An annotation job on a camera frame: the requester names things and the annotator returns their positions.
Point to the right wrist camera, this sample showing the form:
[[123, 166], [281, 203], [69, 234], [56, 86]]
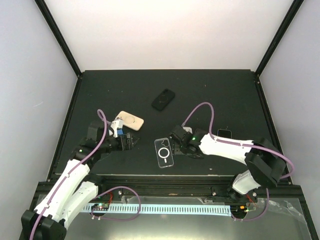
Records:
[[188, 129]]

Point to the black phone case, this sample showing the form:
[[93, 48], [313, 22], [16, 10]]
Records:
[[163, 99]]

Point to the left black frame post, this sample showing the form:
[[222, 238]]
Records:
[[46, 13]]

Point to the right control board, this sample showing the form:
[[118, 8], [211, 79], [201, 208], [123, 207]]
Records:
[[241, 209]]

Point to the white slotted cable duct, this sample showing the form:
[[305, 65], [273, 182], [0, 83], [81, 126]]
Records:
[[163, 209]]

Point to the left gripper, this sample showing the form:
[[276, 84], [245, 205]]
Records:
[[128, 141]]

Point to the black frame post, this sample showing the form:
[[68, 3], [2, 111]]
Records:
[[283, 27], [46, 13]]

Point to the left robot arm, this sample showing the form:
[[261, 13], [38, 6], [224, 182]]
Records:
[[76, 186]]

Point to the beige phone case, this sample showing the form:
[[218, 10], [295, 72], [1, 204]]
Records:
[[130, 121]]

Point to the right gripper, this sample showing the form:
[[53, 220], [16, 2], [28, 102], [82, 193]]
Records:
[[177, 149]]

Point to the clear phone case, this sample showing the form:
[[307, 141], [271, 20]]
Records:
[[163, 153]]

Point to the right black frame post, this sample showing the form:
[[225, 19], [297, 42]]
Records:
[[283, 27]]

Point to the left control board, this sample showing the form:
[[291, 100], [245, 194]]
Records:
[[100, 207]]

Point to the control board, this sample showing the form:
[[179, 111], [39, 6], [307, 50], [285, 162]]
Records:
[[100, 207], [241, 209]]

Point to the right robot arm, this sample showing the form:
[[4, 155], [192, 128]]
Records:
[[264, 166]]

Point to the purple phone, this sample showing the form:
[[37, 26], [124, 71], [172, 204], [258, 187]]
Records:
[[224, 133]]

